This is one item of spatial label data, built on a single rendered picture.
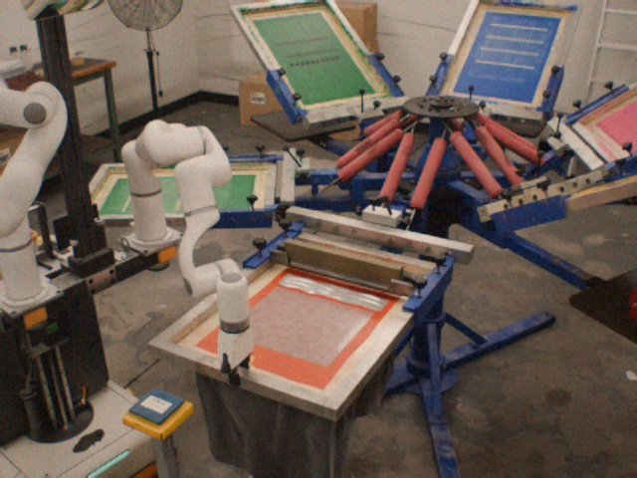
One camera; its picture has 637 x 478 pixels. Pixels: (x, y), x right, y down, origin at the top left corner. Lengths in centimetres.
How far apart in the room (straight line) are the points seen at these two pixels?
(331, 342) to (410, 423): 126
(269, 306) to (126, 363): 160
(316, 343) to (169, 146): 67
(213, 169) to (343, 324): 63
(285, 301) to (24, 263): 78
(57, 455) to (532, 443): 190
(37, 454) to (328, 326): 128
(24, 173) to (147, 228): 53
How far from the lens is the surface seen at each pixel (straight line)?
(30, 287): 203
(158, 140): 185
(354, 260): 225
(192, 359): 196
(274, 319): 215
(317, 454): 205
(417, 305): 212
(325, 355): 200
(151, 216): 220
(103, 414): 297
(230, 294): 173
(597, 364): 376
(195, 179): 178
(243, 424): 214
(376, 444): 313
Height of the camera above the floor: 213
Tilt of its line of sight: 27 degrees down
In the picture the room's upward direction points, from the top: 1 degrees counter-clockwise
